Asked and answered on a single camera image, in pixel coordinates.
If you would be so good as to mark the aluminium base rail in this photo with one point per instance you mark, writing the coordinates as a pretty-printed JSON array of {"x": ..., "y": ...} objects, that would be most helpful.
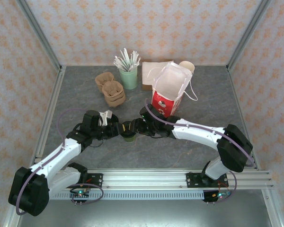
[{"x": 144, "y": 177}]

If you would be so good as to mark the black mount plate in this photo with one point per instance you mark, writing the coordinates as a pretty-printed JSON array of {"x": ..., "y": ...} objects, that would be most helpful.
[
  {"x": 191, "y": 179},
  {"x": 97, "y": 179}
]

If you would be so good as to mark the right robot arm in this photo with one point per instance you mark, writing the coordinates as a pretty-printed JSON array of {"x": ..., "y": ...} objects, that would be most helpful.
[{"x": 198, "y": 132}]

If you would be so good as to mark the black plastic cup lid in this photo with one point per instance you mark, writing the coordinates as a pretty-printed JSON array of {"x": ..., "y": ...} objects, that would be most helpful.
[{"x": 128, "y": 135}]

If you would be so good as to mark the stack of pulp cup carriers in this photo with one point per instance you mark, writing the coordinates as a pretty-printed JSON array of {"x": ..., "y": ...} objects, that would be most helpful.
[{"x": 116, "y": 101}]

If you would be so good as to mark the mint green holder cup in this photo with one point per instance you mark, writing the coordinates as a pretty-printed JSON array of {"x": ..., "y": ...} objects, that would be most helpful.
[{"x": 129, "y": 79}]

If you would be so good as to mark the controller board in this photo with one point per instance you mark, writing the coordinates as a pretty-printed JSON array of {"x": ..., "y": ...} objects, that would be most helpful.
[
  {"x": 217, "y": 195},
  {"x": 80, "y": 194}
]

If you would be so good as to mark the left aluminium frame post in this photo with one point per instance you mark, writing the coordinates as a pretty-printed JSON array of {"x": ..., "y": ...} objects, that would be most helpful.
[{"x": 40, "y": 33}]

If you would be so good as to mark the left black mount plate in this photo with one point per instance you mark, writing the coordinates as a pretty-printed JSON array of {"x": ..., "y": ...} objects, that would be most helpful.
[{"x": 97, "y": 179}]

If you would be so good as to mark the stack of white napkins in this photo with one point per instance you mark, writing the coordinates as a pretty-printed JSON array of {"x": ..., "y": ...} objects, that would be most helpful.
[{"x": 146, "y": 87}]

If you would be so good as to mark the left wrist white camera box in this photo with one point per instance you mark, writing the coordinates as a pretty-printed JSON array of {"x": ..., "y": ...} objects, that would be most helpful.
[{"x": 106, "y": 117}]

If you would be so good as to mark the white wrapped straw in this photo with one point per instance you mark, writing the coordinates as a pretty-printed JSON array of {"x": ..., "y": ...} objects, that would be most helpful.
[
  {"x": 134, "y": 54},
  {"x": 116, "y": 60},
  {"x": 138, "y": 59},
  {"x": 121, "y": 55},
  {"x": 125, "y": 52}
]

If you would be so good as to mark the right aluminium table rail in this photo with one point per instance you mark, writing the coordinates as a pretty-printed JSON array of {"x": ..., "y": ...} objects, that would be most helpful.
[{"x": 236, "y": 94}]

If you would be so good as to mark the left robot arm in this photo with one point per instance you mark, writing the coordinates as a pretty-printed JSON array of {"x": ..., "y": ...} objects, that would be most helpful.
[{"x": 59, "y": 156}]

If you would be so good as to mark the grey metal shelf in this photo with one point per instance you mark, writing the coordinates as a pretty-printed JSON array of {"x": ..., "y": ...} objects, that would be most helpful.
[{"x": 144, "y": 215}]

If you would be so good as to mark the left controller board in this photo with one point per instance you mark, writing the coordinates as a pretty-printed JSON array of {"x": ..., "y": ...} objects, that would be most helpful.
[{"x": 80, "y": 194}]

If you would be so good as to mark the red white paper bag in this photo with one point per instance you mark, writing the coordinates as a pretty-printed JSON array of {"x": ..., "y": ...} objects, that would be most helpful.
[{"x": 168, "y": 80}]

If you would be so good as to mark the left lower frame post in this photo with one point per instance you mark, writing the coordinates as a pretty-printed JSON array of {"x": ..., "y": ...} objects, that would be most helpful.
[{"x": 9, "y": 222}]

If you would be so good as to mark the stack of paper cups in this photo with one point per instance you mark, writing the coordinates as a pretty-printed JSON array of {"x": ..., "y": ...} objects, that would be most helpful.
[{"x": 188, "y": 66}]

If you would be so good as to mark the right aluminium frame post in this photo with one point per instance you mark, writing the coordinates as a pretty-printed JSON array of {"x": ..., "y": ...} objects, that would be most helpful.
[{"x": 249, "y": 33}]

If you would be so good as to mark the right controller board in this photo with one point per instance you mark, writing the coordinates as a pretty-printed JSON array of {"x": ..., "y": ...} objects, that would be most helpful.
[{"x": 217, "y": 195}]

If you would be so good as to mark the aluminium frame post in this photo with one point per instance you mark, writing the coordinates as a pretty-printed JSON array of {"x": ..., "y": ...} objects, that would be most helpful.
[
  {"x": 249, "y": 33},
  {"x": 40, "y": 33}
]

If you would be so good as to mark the right black mount plate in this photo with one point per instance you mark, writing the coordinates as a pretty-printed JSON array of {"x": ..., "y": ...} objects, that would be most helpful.
[{"x": 191, "y": 179}]

